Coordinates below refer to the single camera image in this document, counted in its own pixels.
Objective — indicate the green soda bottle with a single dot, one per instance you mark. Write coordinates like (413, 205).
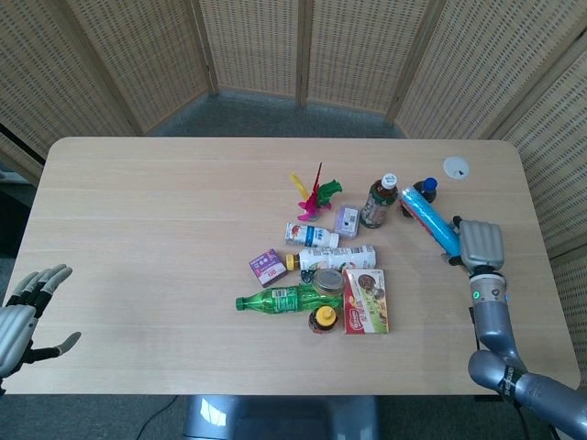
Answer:
(280, 300)

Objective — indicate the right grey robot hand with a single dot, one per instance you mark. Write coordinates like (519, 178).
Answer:
(481, 245)

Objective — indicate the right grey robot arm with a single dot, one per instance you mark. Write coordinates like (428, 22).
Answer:
(493, 321)

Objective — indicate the colourful feather shuttlecock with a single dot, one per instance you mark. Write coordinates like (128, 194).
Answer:
(314, 201)

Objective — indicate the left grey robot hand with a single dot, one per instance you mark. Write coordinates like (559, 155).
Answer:
(16, 321)

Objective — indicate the red green biscuit box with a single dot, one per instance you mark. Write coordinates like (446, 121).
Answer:
(367, 302)

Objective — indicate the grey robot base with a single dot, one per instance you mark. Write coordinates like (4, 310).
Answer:
(275, 417)

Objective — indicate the green tea bottle white cap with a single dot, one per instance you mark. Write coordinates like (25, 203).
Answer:
(377, 206)

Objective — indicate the small white milk bottle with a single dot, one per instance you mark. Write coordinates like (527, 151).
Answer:
(307, 234)

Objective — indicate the small black clip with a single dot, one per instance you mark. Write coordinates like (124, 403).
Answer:
(307, 277)

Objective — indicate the honey bear bottle yellow cap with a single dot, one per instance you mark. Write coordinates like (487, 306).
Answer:
(323, 318)

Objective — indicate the white round table grommet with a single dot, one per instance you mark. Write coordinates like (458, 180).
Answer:
(456, 167)

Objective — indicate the blue plastic wrap roll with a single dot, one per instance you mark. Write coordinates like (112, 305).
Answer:
(428, 217)

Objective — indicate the cola bottle blue cap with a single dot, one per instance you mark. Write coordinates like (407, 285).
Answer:
(424, 192)

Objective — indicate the purple cardboard box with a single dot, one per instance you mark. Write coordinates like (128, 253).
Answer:
(268, 268)

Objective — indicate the rattan folding screen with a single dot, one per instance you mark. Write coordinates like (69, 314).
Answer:
(257, 46)

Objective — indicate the small lavender box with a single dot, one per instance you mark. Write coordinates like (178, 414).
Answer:
(347, 221)

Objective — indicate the glass jar metal lid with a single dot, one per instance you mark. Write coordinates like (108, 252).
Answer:
(328, 282)

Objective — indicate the white bottle yellow cap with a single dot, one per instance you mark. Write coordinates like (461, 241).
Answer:
(339, 259)

